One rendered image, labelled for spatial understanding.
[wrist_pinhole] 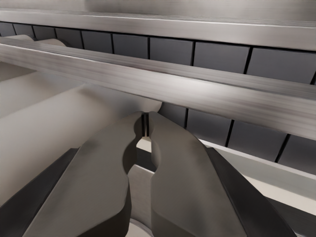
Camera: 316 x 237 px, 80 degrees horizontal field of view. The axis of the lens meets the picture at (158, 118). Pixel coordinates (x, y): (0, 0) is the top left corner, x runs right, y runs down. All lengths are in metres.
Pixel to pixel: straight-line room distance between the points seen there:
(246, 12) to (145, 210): 0.27
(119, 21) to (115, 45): 0.02
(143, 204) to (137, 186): 0.03
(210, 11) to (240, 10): 0.02
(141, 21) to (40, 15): 0.13
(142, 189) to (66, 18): 0.22
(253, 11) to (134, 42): 0.10
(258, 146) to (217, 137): 0.03
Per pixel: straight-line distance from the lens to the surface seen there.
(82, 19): 0.21
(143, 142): 0.16
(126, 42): 0.18
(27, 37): 0.27
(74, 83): 0.17
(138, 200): 0.30
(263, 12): 0.19
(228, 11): 0.19
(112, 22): 0.19
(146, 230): 0.34
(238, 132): 0.17
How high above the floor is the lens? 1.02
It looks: 49 degrees down
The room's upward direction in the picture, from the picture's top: 134 degrees counter-clockwise
